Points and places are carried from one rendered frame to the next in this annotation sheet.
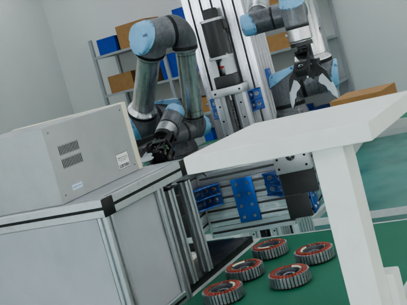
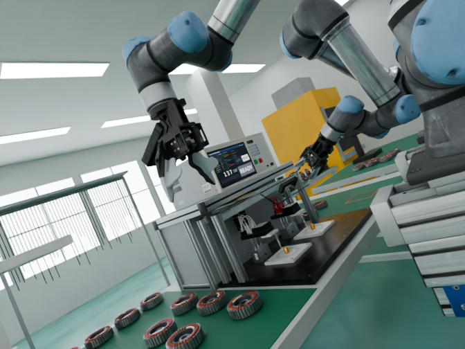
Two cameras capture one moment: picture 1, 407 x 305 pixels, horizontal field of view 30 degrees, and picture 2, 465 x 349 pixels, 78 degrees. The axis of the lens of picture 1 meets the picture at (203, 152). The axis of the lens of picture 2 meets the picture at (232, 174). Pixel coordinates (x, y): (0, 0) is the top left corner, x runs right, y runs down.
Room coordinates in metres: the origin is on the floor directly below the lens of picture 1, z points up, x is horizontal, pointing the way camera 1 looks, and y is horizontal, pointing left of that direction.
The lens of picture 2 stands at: (2.64, -0.97, 1.15)
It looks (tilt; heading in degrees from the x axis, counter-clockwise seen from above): 1 degrees up; 105
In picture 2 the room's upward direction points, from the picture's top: 24 degrees counter-clockwise
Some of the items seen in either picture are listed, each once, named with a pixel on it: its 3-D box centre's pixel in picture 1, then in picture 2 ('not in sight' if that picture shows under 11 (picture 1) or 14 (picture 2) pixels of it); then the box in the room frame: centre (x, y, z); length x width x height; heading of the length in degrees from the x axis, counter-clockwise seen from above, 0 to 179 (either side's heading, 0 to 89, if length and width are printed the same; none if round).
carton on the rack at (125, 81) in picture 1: (129, 80); not in sight; (9.85, 0.68, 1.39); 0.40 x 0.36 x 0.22; 152
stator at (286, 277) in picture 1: (289, 276); (160, 332); (1.95, -0.13, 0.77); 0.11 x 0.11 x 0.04
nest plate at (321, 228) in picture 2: not in sight; (314, 230); (2.52, 0.41, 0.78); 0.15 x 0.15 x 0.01; 61
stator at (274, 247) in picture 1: (269, 249); (244, 304); (2.27, -0.12, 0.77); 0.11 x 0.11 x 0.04
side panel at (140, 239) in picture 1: (148, 260); (185, 257); (1.95, 0.21, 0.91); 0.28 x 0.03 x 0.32; 151
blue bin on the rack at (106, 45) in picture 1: (115, 43); not in sight; (9.86, 0.72, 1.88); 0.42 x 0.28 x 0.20; 149
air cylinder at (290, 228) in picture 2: not in sight; (288, 230); (2.39, 0.48, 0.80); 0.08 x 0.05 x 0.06; 61
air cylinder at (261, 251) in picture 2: not in sight; (260, 253); (2.27, 0.27, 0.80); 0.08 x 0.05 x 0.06; 61
